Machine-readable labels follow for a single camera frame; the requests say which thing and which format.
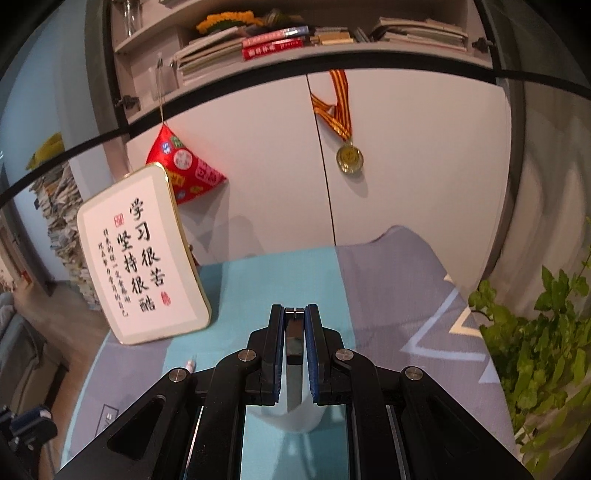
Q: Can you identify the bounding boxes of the pile of pale booklets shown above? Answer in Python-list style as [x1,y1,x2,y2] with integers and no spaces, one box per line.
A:
[172,27,245,85]

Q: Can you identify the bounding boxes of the translucent white pen cup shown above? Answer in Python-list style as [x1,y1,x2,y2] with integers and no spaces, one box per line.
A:
[245,318,334,435]

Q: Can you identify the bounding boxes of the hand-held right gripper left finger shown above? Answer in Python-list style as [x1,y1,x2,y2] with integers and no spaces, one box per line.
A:
[55,304,287,480]

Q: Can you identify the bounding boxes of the white calligraphy plaque gold rim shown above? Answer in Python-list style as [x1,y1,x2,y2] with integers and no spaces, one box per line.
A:
[76,164,213,346]

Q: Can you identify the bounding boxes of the thin red book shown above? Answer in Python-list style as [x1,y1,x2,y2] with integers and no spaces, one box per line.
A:
[242,40,305,61]

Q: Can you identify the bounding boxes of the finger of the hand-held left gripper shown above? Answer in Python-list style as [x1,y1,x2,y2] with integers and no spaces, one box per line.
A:
[10,406,59,445]

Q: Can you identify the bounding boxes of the red embroidered hanging pouch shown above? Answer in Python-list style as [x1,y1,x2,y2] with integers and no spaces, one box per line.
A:
[146,124,228,205]

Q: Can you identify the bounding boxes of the stack of old newspapers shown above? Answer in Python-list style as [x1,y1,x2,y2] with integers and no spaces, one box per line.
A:
[27,161,101,311]

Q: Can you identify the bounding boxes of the thick red book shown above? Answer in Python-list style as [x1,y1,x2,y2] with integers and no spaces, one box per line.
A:
[241,26,310,48]

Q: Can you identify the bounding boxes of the stack of grey books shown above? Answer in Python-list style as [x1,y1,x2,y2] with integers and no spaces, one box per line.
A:
[369,17,469,51]

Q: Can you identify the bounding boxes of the gold medal with striped ribbon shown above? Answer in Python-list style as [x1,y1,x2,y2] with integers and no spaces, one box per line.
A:
[310,69,366,175]

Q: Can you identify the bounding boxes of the clear drinking glass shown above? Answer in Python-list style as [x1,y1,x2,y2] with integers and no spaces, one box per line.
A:
[123,0,142,38]

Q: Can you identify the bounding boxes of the green leafy plant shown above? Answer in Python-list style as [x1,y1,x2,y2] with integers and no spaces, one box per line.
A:
[468,244,591,480]

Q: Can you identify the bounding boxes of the yellow flower ornament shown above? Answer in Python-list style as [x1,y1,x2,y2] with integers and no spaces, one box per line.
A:
[196,12,257,35]

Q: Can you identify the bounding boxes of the grey and teal printed mat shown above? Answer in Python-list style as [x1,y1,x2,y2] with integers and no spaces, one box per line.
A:
[60,225,519,480]

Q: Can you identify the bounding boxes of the grey sofa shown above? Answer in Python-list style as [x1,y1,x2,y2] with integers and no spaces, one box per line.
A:
[0,291,58,416]

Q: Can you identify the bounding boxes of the beige bookshelf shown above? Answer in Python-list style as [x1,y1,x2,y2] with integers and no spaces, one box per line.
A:
[110,0,499,123]

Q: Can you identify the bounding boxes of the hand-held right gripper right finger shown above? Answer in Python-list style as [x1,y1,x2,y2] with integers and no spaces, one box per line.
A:
[305,304,532,480]

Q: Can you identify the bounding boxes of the white cabinet door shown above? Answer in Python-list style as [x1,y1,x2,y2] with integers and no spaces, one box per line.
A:
[124,71,335,278]
[305,67,511,282]

